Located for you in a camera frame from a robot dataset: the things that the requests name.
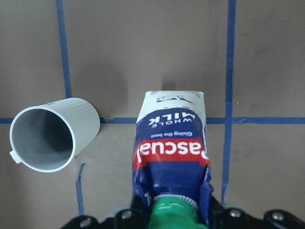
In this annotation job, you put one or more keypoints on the blue white milk carton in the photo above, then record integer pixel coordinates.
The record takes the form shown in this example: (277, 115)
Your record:
(171, 168)

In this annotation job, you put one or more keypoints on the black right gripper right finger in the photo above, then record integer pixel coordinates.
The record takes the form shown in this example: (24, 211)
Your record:
(221, 217)

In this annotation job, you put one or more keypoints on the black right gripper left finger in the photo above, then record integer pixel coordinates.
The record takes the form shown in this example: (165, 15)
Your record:
(134, 217)

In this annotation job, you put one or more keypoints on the white ribbed mug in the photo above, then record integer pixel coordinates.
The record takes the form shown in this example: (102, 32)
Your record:
(47, 137)

